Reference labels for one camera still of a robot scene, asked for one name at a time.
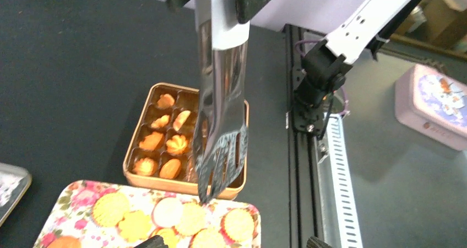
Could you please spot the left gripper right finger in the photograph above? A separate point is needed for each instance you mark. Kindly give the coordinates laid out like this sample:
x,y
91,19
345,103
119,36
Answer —
x,y
314,242

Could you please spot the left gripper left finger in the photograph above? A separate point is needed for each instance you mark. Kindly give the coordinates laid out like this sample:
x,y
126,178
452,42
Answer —
x,y
156,241

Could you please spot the white handled metal tongs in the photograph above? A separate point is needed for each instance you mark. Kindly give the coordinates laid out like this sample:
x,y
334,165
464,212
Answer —
x,y
220,139

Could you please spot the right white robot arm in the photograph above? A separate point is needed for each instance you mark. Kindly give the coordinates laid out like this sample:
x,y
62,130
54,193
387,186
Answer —
x,y
328,61

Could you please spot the pink sandwich cookie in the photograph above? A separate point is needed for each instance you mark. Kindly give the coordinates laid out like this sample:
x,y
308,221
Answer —
x,y
167,212

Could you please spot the floral cookie tray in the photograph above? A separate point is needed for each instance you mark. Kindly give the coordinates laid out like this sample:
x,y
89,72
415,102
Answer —
x,y
98,214

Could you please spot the gold cookie tin box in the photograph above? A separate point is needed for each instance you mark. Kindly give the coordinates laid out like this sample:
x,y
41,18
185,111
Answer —
x,y
159,155

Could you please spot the silver tin lid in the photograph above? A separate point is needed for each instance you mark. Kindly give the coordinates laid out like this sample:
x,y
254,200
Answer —
x,y
15,181

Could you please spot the pink decorated tin box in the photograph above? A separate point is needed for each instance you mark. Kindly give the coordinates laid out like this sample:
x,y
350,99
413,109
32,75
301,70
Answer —
x,y
433,104

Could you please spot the white slotted cable duct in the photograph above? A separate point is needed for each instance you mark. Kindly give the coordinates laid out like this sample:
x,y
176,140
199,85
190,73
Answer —
x,y
339,215

